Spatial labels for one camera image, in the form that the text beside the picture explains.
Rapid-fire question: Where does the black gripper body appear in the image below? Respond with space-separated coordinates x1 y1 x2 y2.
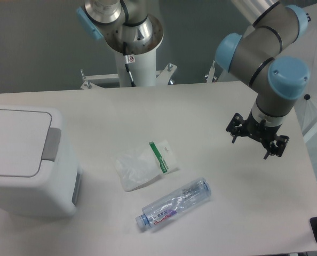
242 110 281 143

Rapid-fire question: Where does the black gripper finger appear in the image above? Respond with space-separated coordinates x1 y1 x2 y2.
226 113 245 143
262 134 289 159

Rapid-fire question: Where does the white trash can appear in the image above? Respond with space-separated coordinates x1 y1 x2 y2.
0 105 82 218

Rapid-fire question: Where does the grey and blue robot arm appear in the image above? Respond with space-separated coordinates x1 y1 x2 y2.
76 1 310 157

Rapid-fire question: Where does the white umbrella with lettering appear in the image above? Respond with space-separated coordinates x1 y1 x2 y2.
217 2 317 150

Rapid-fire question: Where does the clear plastic bag green label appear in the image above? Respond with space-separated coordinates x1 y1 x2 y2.
112 140 179 192

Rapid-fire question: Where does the clear plastic water bottle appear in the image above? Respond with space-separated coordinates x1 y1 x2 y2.
136 178 211 231

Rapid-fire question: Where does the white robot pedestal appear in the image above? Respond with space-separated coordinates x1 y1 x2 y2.
81 14 177 89

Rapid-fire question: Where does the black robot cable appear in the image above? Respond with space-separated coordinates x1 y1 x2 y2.
122 41 137 87

